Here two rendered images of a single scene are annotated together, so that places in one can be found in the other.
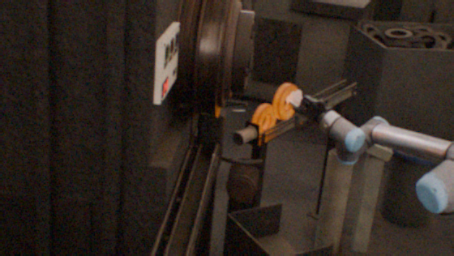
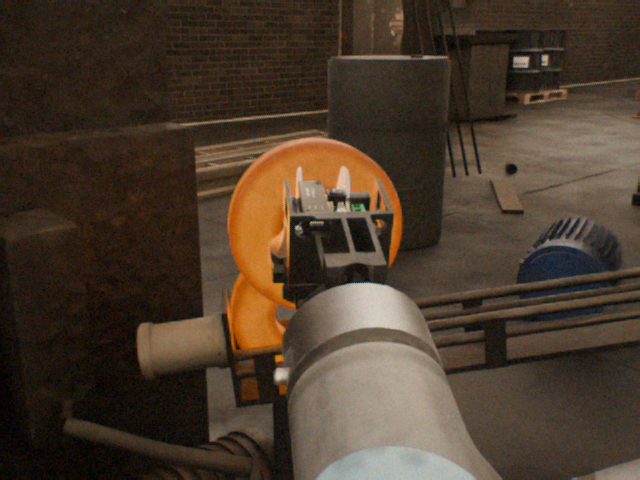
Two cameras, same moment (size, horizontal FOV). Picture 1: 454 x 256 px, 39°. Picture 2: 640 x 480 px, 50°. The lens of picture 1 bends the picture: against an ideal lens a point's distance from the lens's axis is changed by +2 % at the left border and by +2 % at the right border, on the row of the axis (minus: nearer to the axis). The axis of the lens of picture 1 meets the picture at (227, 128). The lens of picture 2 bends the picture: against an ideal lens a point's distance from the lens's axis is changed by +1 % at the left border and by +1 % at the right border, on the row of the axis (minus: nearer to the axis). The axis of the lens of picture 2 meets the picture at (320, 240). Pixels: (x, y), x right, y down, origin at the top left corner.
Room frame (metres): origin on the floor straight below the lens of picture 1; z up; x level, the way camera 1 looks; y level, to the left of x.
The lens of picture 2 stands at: (2.09, -0.65, 0.99)
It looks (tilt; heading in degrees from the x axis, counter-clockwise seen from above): 17 degrees down; 44
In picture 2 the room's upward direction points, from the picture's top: straight up
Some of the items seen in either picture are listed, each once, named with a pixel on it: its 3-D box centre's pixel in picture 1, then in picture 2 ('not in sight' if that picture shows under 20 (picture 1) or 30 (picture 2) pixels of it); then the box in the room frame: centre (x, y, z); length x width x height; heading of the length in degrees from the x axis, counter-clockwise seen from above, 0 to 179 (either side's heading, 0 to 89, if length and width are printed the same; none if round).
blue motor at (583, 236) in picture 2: not in sight; (573, 268); (4.41, 0.34, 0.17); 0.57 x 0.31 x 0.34; 16
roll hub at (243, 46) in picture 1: (244, 52); not in sight; (2.14, -0.03, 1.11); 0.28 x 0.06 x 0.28; 176
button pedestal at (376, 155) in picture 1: (368, 193); not in sight; (2.78, -0.71, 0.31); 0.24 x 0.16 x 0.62; 176
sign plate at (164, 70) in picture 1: (167, 61); not in sight; (1.81, 0.19, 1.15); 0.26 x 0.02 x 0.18; 176
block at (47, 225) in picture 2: (210, 138); (37, 324); (2.38, 0.06, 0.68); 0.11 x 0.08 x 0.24; 86
